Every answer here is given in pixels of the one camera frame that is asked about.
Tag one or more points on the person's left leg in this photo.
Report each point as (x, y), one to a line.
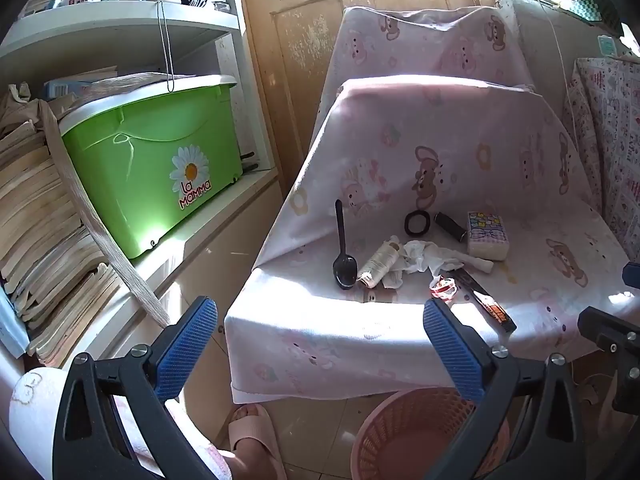
(247, 465)

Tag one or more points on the green storage box white lid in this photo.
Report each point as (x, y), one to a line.
(150, 170)

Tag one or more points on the checkered cloth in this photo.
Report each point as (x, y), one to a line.
(590, 7)

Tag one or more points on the white tissue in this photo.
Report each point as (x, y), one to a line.
(425, 255)
(397, 275)

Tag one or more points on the stack of worn books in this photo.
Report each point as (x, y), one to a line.
(40, 210)

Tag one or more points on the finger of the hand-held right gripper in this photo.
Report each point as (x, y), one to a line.
(607, 330)
(631, 274)

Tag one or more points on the patterned white cloth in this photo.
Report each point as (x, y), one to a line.
(610, 135)

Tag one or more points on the tissue packet with bow print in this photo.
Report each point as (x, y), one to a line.
(487, 235)

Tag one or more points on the black spoon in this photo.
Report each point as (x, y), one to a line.
(345, 272)

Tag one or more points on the pink printed cloth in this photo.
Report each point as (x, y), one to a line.
(450, 135)

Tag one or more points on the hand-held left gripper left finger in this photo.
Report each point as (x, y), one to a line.
(187, 345)

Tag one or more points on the pink plastic basket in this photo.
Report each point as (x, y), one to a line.
(400, 435)

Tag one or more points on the cream thread spool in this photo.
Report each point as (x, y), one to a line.
(377, 262)

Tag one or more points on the white shelf unit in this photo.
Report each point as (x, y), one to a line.
(125, 30)

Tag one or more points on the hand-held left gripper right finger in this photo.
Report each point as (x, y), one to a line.
(452, 345)

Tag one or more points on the black lighter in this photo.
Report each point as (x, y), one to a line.
(450, 226)

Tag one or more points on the black utility knife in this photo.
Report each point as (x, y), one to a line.
(495, 310)

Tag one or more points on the pink fleece robe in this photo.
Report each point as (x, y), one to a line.
(30, 400)

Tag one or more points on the foot in pink slipper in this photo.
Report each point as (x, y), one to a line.
(255, 435)

